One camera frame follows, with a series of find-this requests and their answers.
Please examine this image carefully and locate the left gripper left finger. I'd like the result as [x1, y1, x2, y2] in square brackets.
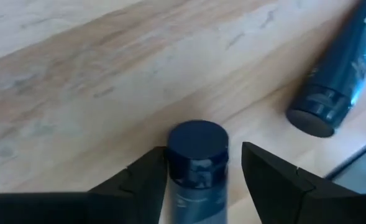
[0, 146, 168, 224]

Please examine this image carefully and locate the dark blue squeeze tube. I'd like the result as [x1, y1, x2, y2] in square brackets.
[285, 0, 366, 139]
[165, 119, 230, 224]

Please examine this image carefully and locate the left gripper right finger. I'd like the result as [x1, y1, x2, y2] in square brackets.
[241, 141, 366, 224]

